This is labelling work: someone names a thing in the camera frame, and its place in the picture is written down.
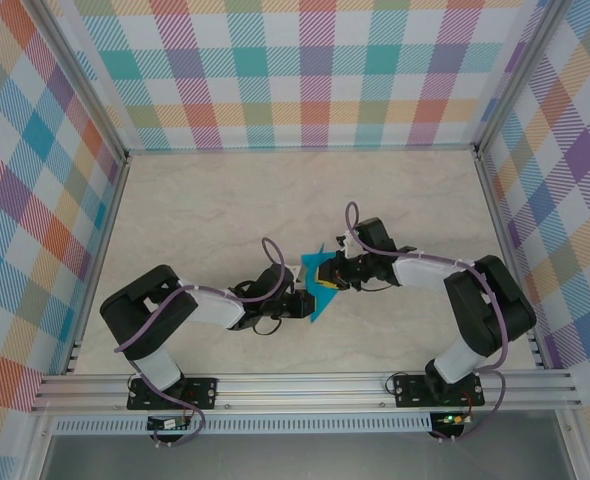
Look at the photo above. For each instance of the blue cloth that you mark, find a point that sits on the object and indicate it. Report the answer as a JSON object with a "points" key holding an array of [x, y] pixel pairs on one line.
{"points": [[325, 300]]}

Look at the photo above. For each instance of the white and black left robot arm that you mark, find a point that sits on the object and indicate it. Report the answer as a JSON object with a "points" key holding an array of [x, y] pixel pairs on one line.
{"points": [[215, 310]]}

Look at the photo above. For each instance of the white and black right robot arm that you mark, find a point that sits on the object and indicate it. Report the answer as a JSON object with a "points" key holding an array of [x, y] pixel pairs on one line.
{"points": [[420, 272]]}

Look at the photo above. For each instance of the grey metal shelf panel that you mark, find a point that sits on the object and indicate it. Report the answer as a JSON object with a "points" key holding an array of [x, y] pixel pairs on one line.
{"points": [[300, 460]]}

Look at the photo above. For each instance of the small circuit board with label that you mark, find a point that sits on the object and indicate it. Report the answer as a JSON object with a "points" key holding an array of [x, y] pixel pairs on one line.
{"points": [[167, 424]]}

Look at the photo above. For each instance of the small circuit board green light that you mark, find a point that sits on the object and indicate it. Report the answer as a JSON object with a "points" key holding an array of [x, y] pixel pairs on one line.
{"points": [[452, 419]]}

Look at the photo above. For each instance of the long aluminium mounting rail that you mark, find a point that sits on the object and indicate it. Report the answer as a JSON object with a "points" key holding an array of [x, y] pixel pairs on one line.
{"points": [[300, 392]]}

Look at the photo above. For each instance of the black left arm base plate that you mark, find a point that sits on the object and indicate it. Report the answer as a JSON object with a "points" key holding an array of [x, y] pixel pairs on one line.
{"points": [[205, 387]]}

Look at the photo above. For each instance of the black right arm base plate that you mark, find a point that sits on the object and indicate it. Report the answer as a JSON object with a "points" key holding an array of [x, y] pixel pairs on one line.
{"points": [[405, 387]]}

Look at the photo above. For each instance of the aluminium frame floor rail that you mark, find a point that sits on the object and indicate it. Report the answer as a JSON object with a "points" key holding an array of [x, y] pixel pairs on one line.
{"points": [[99, 260], [506, 260]]}

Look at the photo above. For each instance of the aluminium frame post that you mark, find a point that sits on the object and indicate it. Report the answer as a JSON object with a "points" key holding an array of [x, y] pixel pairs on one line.
{"points": [[520, 75], [82, 85]]}

